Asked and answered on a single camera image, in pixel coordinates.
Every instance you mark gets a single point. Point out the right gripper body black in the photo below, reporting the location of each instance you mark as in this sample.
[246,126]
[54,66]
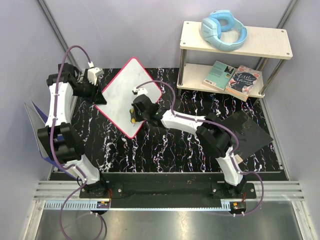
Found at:
[139,117]

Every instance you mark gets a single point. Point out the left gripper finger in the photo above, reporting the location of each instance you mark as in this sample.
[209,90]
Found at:
[99,100]
[97,93]

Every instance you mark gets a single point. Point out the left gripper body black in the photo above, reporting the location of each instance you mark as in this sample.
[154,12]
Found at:
[86,90]

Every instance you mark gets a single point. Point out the yellow black whiteboard eraser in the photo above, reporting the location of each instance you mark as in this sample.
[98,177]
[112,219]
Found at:
[132,116]

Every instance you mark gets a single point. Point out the pink framed whiteboard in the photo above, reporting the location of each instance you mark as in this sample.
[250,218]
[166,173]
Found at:
[119,96]

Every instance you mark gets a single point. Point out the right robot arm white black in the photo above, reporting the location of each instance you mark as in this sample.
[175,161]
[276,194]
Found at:
[214,138]

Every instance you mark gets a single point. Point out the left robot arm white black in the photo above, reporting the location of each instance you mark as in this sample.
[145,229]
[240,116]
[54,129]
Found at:
[58,137]

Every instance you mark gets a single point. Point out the teal paperback book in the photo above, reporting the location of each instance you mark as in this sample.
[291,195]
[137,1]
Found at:
[219,76]

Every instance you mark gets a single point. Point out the little women book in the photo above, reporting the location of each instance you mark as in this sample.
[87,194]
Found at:
[242,82]

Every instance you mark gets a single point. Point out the black notebook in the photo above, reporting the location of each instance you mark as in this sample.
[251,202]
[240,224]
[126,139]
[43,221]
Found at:
[250,135]

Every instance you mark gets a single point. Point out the blue headphones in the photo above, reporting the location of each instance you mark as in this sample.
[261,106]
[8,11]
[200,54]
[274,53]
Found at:
[222,21]

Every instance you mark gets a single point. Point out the white two-tier shelf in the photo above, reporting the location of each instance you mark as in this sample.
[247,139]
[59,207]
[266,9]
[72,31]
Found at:
[197,56]

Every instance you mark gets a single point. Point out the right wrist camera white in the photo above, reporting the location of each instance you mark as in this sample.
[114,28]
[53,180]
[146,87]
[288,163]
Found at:
[138,91]

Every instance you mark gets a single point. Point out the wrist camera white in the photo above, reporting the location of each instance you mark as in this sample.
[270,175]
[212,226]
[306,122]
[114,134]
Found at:
[138,91]
[93,75]

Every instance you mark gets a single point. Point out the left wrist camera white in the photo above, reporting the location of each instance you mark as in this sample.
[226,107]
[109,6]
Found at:
[93,75]

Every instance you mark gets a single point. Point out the blue ring binder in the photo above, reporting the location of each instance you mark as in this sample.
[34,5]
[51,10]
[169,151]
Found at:
[37,120]

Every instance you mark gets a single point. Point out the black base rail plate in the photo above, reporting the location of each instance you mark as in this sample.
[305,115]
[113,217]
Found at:
[209,184]

